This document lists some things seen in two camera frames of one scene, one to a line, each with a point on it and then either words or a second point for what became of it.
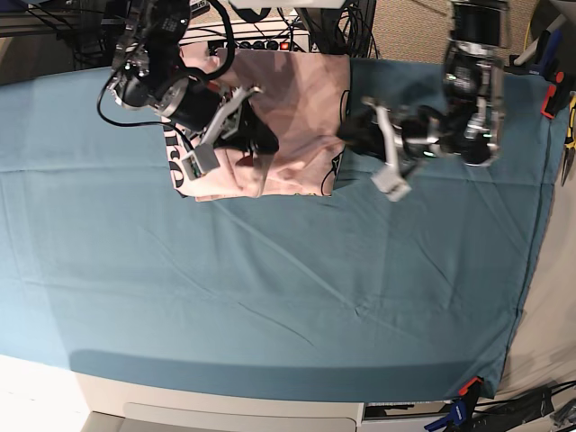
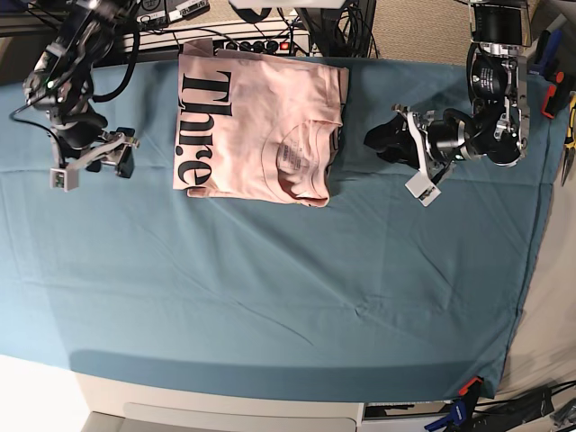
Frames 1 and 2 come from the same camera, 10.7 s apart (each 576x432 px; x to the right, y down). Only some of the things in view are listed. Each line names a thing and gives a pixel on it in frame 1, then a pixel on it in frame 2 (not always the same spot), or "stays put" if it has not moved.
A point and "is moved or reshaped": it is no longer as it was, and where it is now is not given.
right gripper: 203,109 to 83,141
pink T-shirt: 306,97 is moved or reshaped
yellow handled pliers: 571,139 stays put
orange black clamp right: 557,95 stays put
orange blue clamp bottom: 462,409 stays put
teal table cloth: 354,297 stays put
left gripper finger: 361,130 to 394,131
